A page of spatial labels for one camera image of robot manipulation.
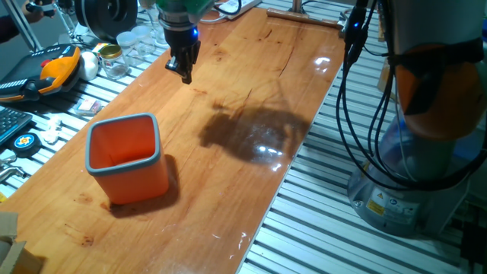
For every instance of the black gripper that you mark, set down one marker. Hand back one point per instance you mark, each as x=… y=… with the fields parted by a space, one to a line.
x=182 y=40

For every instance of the black handheld controller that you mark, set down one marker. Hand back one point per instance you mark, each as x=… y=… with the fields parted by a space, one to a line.
x=47 y=7

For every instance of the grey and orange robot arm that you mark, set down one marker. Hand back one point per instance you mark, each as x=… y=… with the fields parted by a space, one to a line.
x=430 y=19

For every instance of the forearm in dark red sleeve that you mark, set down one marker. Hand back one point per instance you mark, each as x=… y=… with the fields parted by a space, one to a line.
x=7 y=28

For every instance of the orange trash can grey rim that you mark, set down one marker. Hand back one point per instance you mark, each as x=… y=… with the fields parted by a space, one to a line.
x=133 y=182

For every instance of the person's hand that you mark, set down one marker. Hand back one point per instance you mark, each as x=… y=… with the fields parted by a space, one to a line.
x=32 y=17

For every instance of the clear plastic cup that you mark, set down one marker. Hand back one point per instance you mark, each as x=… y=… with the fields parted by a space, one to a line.
x=126 y=42
x=144 y=38
x=154 y=30

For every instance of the glass jar gold lid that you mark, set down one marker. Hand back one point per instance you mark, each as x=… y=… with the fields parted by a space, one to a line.
x=114 y=64

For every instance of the small colourful box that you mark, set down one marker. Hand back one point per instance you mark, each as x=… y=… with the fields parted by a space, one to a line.
x=99 y=47

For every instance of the black filament spool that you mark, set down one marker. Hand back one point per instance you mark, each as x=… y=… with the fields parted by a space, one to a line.
x=102 y=19

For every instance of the white egg-shaped object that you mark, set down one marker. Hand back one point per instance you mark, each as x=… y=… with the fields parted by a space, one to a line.
x=89 y=66

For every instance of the small plastic packet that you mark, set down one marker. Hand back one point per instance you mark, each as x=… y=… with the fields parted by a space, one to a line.
x=88 y=106

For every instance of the orange and black teach pendant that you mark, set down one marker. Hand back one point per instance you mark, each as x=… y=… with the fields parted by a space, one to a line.
x=57 y=72

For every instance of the glossy wooden board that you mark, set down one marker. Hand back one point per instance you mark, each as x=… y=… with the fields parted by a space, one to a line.
x=228 y=190

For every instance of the white tissue scrap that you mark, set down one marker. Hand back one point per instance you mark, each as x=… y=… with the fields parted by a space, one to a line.
x=55 y=123
x=49 y=137

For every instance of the metal clamp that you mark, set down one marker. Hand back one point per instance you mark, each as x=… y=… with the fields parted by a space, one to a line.
x=343 y=26

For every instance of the grey metal stand leg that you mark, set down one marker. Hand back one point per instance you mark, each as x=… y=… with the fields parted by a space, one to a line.
x=23 y=26

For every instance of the black computer keyboard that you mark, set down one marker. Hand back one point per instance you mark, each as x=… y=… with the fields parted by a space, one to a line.
x=11 y=123

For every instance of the small yellow tool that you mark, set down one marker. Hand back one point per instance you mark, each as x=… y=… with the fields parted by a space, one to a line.
x=2 y=196

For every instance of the small cardboard box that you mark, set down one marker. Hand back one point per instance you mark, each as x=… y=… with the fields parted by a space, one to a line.
x=7 y=224
x=19 y=260

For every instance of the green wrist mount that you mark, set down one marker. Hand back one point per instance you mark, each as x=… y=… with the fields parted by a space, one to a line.
x=201 y=7

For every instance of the wooden post base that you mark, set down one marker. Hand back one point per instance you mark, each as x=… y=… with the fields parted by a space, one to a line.
x=296 y=18

